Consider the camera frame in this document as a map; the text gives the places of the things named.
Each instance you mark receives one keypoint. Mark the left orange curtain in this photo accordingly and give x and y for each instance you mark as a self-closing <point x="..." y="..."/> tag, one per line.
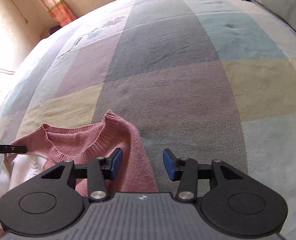
<point x="59" y="11"/>

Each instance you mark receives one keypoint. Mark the pink and white knit sweater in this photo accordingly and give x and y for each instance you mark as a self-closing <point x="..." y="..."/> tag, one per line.
<point x="49" y="145"/>

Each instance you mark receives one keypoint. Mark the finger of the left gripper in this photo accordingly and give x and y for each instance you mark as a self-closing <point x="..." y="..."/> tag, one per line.
<point x="18" y="149"/>

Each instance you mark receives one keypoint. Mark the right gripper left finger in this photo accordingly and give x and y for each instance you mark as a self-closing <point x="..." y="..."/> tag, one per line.
<point x="56" y="198"/>

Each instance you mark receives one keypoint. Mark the patchwork pastel bed sheet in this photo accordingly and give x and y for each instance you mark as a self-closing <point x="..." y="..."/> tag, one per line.
<point x="208" y="79"/>

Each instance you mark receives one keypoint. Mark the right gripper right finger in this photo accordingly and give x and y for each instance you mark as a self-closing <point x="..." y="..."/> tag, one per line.
<point x="228" y="199"/>

